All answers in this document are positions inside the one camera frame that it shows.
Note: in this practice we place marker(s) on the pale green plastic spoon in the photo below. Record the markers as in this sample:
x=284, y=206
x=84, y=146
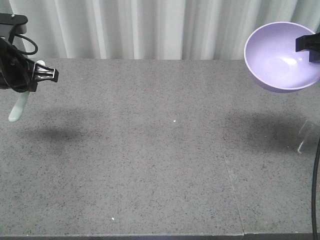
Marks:
x=18, y=109

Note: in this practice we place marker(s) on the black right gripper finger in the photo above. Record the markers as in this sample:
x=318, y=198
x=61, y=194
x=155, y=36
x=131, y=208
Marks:
x=309, y=43

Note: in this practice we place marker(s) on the white pleated curtain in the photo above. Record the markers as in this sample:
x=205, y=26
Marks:
x=153, y=29

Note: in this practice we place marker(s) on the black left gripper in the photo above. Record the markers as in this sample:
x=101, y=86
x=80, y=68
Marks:
x=17, y=72

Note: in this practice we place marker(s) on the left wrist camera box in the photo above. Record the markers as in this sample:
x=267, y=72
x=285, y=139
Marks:
x=12, y=24

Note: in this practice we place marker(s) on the lilac plastic bowl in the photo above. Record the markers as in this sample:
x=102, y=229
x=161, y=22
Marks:
x=276, y=62

